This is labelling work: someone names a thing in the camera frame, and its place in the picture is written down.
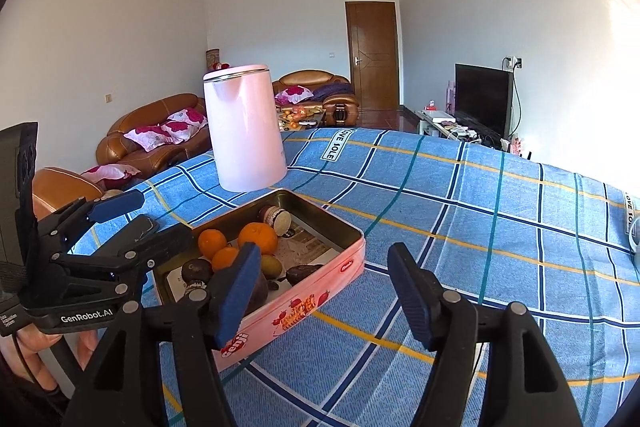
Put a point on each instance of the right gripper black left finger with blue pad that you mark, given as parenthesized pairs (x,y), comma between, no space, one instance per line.
(122,384)

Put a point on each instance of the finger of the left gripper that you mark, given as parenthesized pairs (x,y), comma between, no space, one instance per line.
(85,214)
(117,268)

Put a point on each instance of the dark round mangosteen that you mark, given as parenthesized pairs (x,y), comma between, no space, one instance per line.
(197,271)

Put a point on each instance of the small orange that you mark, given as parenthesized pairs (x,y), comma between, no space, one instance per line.
(210,241)

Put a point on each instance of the large orange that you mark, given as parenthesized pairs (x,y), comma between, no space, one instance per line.
(262,235)

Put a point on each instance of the brown round pear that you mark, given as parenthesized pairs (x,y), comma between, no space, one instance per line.
(271,267)

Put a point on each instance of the cut mangosteen white top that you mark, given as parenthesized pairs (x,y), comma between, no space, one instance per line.
(277,218)

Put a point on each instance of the person's left hand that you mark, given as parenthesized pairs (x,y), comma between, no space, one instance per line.
(21,352)

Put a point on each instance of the brown leather sofa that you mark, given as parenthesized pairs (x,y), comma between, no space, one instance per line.
(139,145)

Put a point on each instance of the blue plaid tablecloth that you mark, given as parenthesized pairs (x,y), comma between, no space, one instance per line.
(493,226)

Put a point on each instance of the pink electric kettle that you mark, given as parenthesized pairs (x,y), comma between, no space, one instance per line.
(244,128)

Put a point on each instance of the pink biscuit tin box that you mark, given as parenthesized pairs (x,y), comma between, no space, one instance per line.
(316,237)

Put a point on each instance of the white cartoon printed mug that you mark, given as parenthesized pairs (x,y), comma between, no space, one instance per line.
(634,242)

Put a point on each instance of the coffee table with fruit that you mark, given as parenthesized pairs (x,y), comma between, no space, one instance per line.
(295,118)

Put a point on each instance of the brown leather armchair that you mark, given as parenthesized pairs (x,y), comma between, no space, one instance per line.
(314,88)

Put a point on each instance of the tv stand with clutter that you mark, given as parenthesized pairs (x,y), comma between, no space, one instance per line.
(440,124)

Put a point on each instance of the black television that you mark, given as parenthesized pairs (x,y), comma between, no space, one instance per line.
(483,97)

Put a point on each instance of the brown wooden door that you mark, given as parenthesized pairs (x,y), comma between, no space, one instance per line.
(373,49)

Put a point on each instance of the wall power socket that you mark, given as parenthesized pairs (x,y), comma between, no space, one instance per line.
(512,63)

